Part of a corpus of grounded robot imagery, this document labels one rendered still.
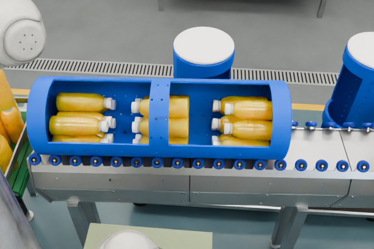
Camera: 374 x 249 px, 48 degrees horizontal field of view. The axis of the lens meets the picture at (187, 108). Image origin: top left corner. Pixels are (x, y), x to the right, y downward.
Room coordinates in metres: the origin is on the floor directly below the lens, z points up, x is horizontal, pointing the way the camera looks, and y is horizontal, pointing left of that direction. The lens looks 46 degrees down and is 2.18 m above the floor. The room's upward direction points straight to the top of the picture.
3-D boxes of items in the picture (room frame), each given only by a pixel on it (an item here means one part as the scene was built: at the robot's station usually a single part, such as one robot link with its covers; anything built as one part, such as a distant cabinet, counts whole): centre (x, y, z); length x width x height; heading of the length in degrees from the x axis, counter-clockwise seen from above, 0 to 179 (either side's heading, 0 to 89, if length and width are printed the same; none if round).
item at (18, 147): (1.03, 0.63, 0.96); 0.40 x 0.01 x 0.03; 179
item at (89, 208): (1.10, 0.48, 0.31); 0.06 x 0.06 x 0.63; 89
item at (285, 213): (1.08, -0.50, 0.31); 0.06 x 0.06 x 0.63; 89
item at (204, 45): (1.54, -0.08, 1.03); 0.28 x 0.28 x 0.01
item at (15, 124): (1.08, 0.67, 0.99); 0.07 x 0.07 x 0.18
